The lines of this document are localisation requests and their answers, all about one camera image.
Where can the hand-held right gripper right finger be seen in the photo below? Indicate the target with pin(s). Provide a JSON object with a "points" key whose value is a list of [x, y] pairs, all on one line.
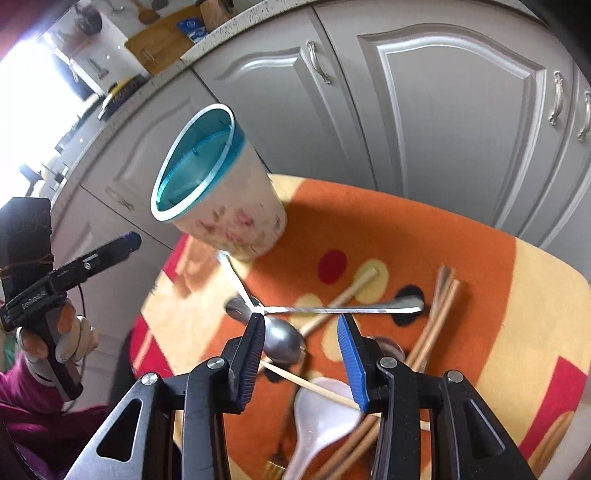
{"points": [[353, 364]]}

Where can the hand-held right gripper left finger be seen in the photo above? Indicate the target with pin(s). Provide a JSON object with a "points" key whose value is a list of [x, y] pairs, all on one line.
{"points": [[247, 364]]}

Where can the white plastic spoon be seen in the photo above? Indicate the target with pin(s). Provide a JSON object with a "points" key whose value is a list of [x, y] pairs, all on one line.
{"points": [[318, 415]]}

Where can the grey cabinet door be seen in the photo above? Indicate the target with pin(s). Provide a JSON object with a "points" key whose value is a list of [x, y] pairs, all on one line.
{"points": [[585, 60], [258, 120], [452, 129]]}

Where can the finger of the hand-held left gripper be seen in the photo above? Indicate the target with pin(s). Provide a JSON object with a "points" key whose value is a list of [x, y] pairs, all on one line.
{"points": [[131, 241]]}

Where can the wooden knife block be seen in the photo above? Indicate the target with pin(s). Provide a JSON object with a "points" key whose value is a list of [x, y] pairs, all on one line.
{"points": [[217, 13]]}

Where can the orange and yellow printed blanket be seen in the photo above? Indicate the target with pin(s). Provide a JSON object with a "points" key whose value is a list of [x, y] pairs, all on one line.
{"points": [[415, 230]]}

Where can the person's left forearm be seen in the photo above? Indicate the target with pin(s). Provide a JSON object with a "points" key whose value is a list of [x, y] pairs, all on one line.
{"points": [[32, 415]]}

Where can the wooden cutting board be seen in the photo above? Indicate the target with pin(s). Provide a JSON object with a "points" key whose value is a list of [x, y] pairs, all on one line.
{"points": [[157, 46]]}

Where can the grey drawer cabinet front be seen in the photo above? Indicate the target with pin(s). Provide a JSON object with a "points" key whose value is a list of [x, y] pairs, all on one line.
{"points": [[138, 152]]}

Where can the floral cup with teal interior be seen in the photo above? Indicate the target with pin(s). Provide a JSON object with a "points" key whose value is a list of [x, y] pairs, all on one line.
{"points": [[231, 217]]}

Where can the dark round hanging pan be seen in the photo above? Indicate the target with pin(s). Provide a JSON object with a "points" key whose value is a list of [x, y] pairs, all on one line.
{"points": [[88, 22]]}

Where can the person's left hand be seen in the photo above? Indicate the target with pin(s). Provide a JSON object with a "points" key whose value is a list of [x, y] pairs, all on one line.
{"points": [[81, 339]]}

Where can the blue packet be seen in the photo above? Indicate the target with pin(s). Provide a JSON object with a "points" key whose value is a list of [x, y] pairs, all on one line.
{"points": [[191, 30]]}

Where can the wooden spatula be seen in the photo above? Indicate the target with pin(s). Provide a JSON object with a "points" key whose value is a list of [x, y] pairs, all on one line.
{"points": [[147, 14]]}

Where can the black and yellow tray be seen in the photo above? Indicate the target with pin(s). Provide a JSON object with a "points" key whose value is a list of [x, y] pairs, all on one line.
{"points": [[122, 94]]}

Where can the metal spoon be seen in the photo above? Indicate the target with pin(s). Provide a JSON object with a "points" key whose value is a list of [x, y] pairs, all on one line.
{"points": [[346, 308], [284, 344], [392, 346]]}

